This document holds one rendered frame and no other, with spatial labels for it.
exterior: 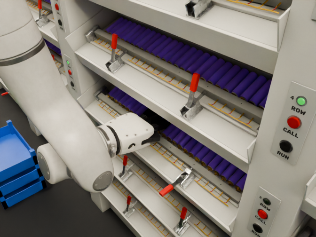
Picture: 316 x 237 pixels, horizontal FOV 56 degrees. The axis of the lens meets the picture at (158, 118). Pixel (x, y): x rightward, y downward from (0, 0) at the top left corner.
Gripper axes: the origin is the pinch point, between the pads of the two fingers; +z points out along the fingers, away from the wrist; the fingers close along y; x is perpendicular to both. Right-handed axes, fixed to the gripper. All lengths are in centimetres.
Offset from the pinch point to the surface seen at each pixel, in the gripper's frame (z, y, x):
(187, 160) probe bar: -1.6, -13.3, 3.2
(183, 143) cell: 1.4, -8.7, 2.1
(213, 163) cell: 1.4, -18.7, 1.9
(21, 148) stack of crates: -14, 74, 50
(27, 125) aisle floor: 2, 113, 64
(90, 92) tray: -3.5, 28.9, 2.9
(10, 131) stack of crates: -14, 89, 49
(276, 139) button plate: -10.1, -34.5, -19.1
